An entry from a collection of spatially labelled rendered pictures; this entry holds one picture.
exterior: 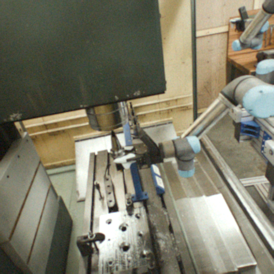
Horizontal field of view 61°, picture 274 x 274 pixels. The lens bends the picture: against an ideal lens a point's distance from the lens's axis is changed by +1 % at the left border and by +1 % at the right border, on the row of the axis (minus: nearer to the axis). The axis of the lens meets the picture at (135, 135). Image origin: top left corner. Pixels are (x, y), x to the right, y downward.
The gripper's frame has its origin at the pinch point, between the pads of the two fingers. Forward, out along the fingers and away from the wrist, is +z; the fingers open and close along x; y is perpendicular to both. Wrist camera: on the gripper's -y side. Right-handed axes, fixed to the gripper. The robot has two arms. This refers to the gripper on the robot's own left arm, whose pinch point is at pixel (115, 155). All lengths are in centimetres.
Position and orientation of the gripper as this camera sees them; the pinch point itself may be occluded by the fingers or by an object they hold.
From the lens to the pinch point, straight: 98.2
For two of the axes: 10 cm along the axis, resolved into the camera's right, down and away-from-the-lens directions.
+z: -9.8, 1.9, -0.1
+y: 1.5, 8.4, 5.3
